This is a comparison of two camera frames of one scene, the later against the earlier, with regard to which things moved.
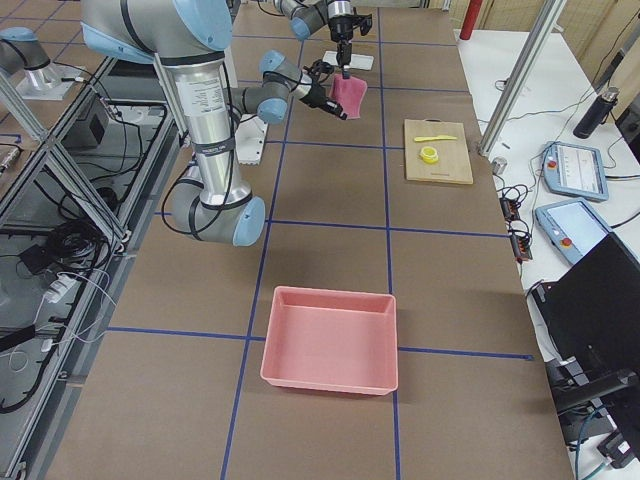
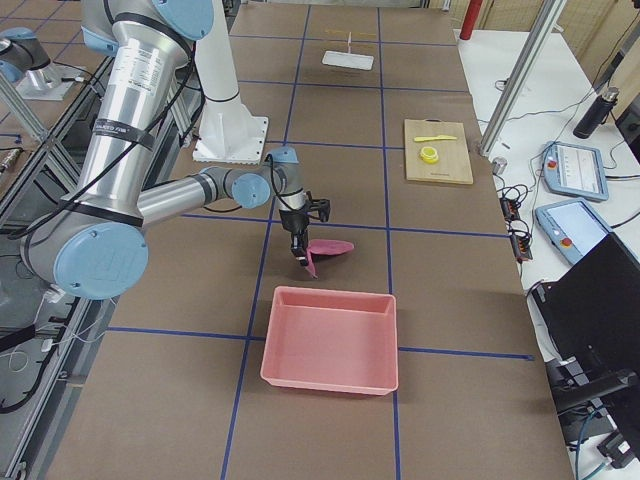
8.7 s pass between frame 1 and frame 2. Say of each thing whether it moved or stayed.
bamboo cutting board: stayed
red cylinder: stayed
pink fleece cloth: moved
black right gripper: moved
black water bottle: stayed
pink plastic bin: stayed
